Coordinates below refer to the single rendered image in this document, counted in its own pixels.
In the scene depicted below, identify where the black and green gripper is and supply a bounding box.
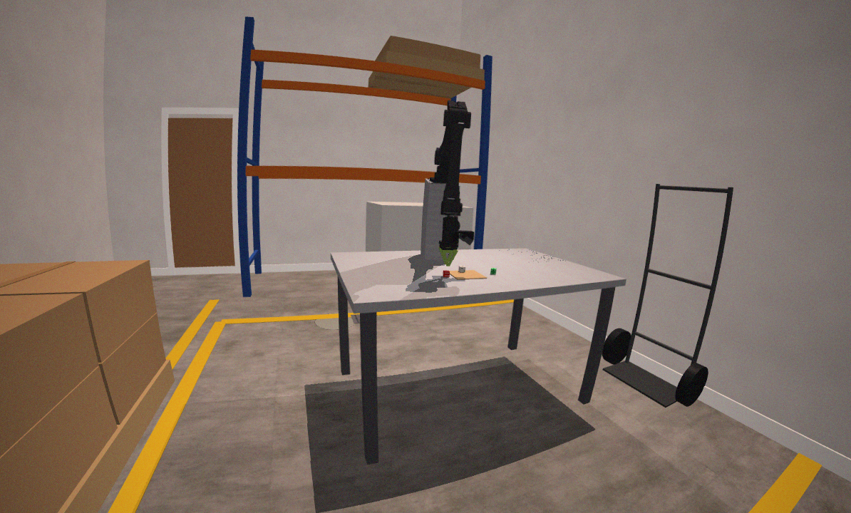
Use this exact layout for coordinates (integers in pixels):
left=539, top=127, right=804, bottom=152
left=439, top=229, right=458, bottom=266

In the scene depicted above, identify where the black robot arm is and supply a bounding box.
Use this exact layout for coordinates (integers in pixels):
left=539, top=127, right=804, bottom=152
left=430, top=100, right=474, bottom=245

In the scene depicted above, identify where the tan mat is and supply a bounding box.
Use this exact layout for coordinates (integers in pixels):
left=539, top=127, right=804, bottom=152
left=449, top=270, right=487, bottom=280

